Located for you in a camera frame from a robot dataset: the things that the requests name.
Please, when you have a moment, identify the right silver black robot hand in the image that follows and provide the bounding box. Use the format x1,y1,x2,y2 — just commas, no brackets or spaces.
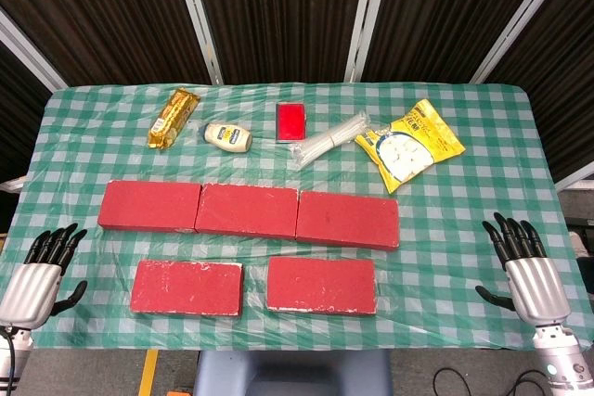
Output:
475,212,572,327

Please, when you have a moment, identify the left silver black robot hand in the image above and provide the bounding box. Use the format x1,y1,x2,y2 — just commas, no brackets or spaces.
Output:
0,223,89,330

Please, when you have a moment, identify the red brick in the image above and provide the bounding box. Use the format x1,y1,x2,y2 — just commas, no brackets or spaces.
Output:
97,179,202,234
265,256,378,315
295,189,401,251
194,182,300,240
129,260,245,319

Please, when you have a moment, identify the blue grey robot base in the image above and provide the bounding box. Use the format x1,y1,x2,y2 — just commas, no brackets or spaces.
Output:
192,349,394,396

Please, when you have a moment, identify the yellow marshmallow bag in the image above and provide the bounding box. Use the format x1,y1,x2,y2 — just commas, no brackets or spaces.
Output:
355,99,467,195

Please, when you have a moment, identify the gold biscuit pack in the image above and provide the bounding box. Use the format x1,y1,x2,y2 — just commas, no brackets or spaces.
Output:
147,87,201,150

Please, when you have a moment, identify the white mayonnaise bottle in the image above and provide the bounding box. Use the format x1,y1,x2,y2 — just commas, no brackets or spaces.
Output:
203,121,254,154

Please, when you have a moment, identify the bundle of clear wrapped straws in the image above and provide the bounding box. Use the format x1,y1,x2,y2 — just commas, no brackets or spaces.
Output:
290,110,372,170

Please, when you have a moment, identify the green white checked tablecloth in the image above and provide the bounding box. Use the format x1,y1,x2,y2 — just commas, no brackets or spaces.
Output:
0,83,594,353

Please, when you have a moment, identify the red ink pad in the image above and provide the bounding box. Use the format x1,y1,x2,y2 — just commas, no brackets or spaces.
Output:
275,102,309,144

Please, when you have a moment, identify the dark brown pleated curtain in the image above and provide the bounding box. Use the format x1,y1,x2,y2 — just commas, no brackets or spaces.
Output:
0,0,594,184

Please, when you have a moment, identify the white partition frame post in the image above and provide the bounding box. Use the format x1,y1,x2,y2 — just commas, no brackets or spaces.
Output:
0,8,69,91
468,0,584,84
343,0,394,84
554,161,594,193
169,0,225,86

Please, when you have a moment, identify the black floor cable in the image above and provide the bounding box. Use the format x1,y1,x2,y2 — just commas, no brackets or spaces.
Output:
433,366,549,396

